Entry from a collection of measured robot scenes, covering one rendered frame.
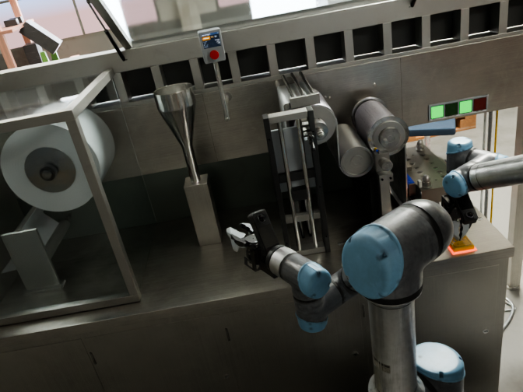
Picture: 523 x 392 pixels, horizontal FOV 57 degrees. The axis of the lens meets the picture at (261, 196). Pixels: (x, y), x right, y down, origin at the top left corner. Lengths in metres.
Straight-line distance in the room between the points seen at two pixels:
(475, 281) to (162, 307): 1.09
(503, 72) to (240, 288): 1.38
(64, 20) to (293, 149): 7.24
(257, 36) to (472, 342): 1.42
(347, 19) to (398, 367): 1.36
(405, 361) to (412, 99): 1.34
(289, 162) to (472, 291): 0.80
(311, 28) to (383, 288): 1.32
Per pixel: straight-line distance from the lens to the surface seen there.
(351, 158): 1.79
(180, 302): 1.71
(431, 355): 1.21
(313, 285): 1.12
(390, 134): 1.77
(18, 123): 1.56
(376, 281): 0.85
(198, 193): 1.85
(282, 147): 1.59
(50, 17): 8.65
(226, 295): 1.68
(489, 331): 2.07
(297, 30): 1.97
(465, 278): 1.86
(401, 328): 0.96
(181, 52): 1.97
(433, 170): 2.03
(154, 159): 2.10
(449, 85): 2.18
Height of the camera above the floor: 1.92
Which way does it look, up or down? 27 degrees down
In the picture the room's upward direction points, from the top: 11 degrees counter-clockwise
